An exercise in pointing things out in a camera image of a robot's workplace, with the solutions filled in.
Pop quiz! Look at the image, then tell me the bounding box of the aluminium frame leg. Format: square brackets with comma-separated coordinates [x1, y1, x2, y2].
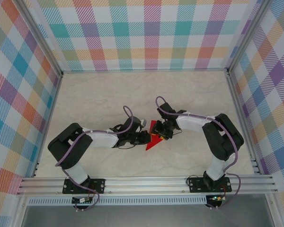
[13, 195, 29, 227]
[265, 193, 281, 227]

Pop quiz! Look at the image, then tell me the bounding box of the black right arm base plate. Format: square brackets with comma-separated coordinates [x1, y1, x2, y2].
[188, 177, 232, 193]

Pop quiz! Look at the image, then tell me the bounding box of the red paper sheet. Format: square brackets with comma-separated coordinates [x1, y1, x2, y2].
[145, 120, 165, 151]

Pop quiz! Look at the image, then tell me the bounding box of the thin black left gripper cable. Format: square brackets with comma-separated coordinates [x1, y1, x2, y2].
[117, 143, 136, 150]

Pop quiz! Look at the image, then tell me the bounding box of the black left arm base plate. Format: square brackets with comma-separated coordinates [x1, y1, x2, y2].
[62, 178, 106, 194]

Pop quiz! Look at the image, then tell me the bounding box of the aluminium mounting rail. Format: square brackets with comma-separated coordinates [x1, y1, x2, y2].
[16, 176, 279, 196]

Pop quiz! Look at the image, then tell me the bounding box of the aluminium frame post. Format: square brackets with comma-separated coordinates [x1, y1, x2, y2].
[226, 0, 275, 75]
[15, 0, 63, 79]

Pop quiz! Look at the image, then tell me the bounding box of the slotted grey cable tray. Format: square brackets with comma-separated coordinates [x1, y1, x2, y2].
[27, 195, 208, 206]

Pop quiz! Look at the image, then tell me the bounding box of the aluminium side rail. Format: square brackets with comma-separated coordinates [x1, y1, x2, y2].
[30, 73, 63, 178]
[227, 72, 262, 175]

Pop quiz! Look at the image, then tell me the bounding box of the black wire loop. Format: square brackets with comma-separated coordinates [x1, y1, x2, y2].
[186, 174, 201, 187]

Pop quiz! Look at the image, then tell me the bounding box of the aluminium frame cross bar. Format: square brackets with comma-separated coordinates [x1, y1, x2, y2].
[61, 68, 229, 73]

